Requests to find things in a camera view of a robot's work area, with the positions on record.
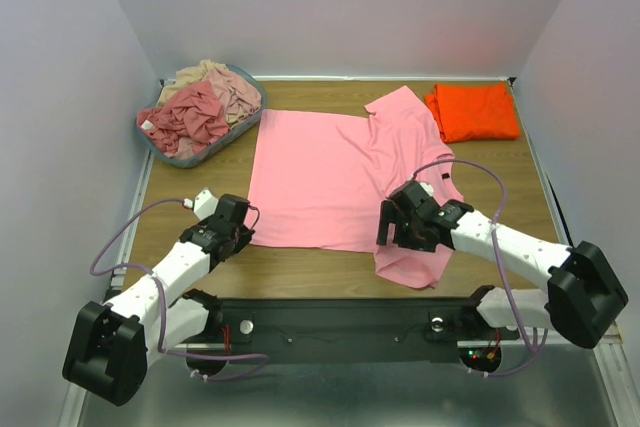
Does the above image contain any light pink t shirt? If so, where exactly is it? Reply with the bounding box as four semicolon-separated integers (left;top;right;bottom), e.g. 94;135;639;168
248;86;462;289

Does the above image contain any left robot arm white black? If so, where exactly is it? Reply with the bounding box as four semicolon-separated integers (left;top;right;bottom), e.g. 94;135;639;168
62;189;255;406

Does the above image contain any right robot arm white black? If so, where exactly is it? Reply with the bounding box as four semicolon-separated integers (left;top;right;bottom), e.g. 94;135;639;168
377;180;629;349

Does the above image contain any grey laundry basket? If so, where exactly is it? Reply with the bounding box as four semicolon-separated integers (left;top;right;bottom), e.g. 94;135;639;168
135;64;267;169

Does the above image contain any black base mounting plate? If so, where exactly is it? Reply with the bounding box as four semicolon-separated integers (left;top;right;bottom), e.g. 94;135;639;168
164;296;521;366

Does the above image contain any folded orange t shirt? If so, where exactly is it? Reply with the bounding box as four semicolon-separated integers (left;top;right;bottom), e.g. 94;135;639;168
425;82;520;143

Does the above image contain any dark pink crumpled shirt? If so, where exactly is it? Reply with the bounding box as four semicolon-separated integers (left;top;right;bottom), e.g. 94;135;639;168
136;81;230;157

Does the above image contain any pale pink crumpled shirt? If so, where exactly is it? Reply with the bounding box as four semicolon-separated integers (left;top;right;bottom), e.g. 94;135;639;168
203;66;262;128

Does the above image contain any beige crumpled shirt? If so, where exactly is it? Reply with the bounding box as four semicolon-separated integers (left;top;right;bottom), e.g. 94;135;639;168
156;59;227;106

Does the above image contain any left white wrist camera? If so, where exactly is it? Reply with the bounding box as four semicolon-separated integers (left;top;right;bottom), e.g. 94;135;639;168
182;188;219;220

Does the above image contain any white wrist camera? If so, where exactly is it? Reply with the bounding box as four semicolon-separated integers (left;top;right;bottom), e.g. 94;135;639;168
419;181;434;196
182;188;219;220

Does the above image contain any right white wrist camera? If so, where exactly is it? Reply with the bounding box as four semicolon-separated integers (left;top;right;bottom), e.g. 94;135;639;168
419;181;434;196

